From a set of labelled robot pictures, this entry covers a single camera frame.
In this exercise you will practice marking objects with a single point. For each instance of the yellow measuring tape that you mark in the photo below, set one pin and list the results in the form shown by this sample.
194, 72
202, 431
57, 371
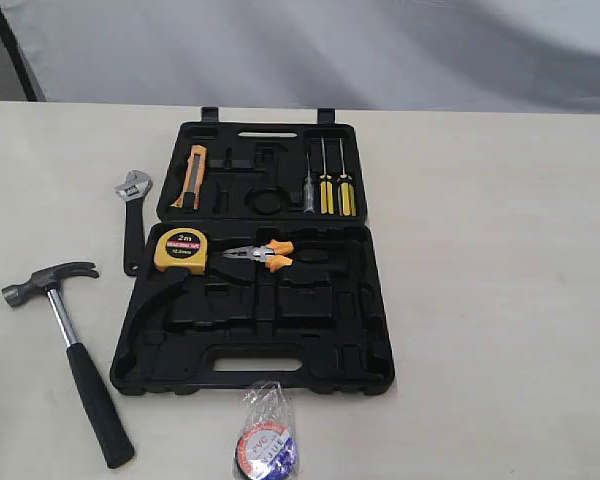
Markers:
182, 248

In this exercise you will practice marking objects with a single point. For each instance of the claw hammer black grip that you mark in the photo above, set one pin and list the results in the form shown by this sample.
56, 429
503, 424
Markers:
97, 402

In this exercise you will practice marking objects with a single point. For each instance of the yellow black screwdriver left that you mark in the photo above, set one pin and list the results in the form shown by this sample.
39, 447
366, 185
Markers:
326, 184

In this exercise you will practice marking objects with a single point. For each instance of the orange handled pliers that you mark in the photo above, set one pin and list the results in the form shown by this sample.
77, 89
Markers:
277, 255

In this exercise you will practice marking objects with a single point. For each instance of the black plastic tool case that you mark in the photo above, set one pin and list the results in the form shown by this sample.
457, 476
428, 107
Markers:
323, 328

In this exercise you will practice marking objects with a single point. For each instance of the clear handled test screwdriver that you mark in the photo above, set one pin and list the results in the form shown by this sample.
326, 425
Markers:
308, 187

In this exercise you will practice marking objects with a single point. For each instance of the orange utility knife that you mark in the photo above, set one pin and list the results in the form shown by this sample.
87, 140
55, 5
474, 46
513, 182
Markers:
189, 198

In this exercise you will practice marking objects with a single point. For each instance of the black stand pole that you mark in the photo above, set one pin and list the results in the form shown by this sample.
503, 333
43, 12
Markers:
11, 46

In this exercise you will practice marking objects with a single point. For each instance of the yellow black screwdriver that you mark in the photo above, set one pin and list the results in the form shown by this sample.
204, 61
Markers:
326, 184
346, 190

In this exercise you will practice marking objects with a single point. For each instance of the yellow black screwdriver right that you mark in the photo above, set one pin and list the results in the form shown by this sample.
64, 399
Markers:
346, 190

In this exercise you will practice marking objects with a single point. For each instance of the PVC insulating tape roll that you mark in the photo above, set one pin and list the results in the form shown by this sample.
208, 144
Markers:
267, 446

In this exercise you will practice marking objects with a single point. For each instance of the adjustable wrench black handle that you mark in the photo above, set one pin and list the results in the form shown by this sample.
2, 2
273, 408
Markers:
133, 192

